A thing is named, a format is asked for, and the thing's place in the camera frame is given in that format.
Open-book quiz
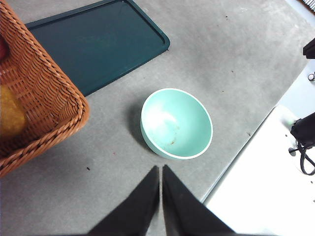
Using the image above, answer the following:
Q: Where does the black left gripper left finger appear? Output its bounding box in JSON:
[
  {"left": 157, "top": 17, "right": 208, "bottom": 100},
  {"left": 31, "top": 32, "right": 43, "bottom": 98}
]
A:
[{"left": 87, "top": 165, "right": 160, "bottom": 236}]

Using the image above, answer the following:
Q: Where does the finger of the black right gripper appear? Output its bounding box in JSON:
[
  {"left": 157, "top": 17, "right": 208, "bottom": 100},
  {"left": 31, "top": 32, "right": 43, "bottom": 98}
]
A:
[{"left": 302, "top": 36, "right": 315, "bottom": 59}]

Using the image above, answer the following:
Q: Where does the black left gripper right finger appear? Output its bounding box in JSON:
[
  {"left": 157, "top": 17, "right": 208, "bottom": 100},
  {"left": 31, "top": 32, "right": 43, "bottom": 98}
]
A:
[{"left": 161, "top": 164, "right": 237, "bottom": 236}]

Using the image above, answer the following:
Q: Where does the teal ribbed bowl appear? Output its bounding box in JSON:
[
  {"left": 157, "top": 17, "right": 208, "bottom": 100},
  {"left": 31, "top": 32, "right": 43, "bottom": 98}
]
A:
[{"left": 140, "top": 88, "right": 214, "bottom": 160}]

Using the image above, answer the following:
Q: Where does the brown wicker basket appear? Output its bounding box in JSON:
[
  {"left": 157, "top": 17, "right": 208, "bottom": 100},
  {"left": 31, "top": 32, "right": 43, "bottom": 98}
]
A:
[{"left": 0, "top": 0, "right": 90, "bottom": 177}]

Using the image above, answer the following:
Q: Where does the dark rectangular tray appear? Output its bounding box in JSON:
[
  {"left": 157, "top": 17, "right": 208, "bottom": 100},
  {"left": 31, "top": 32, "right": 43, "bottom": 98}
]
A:
[{"left": 26, "top": 0, "right": 171, "bottom": 97}]

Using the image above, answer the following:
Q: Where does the dark red apple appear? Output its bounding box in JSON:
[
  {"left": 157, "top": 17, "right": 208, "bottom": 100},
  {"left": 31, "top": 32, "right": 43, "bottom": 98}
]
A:
[{"left": 0, "top": 36, "right": 10, "bottom": 62}]

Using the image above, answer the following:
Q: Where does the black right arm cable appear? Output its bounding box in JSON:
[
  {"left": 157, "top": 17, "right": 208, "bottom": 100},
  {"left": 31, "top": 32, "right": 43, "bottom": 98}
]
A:
[{"left": 289, "top": 144, "right": 315, "bottom": 177}]

